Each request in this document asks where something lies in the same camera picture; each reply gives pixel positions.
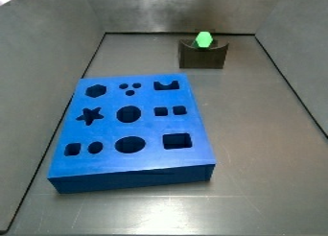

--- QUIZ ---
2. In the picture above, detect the green hexagonal prism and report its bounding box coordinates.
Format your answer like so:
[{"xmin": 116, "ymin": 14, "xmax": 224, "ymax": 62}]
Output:
[{"xmin": 192, "ymin": 32, "xmax": 213, "ymax": 48}]

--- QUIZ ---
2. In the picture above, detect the black curved holder stand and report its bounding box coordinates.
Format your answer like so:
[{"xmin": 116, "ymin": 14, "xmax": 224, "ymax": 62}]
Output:
[{"xmin": 178, "ymin": 39, "xmax": 229, "ymax": 69}]

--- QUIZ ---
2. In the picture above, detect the blue foam shape-sorter block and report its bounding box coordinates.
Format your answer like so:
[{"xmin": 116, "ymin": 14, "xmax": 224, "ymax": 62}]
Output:
[{"xmin": 48, "ymin": 73, "xmax": 216, "ymax": 194}]

